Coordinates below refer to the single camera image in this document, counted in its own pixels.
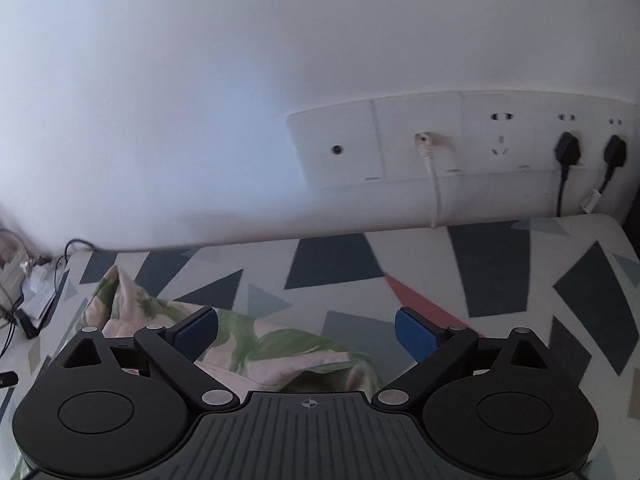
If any green leaf print pajama shirt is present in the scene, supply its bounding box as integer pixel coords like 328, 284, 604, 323
87, 264, 386, 394

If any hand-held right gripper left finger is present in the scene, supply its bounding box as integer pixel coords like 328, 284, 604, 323
50, 307, 240, 411

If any black wall plug with tag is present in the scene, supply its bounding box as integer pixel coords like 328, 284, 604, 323
581, 133, 629, 214

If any white wall socket panel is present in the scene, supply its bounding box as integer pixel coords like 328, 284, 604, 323
287, 91, 640, 192

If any geometric patterned tablecloth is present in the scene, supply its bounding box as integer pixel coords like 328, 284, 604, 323
0, 212, 640, 480

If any white network cable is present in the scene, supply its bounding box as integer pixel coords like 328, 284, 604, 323
415, 131, 444, 229

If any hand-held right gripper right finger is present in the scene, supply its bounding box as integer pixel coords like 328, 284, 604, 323
372, 306, 563, 408

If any thick black power cable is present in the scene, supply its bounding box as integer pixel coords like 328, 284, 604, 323
54, 239, 98, 283

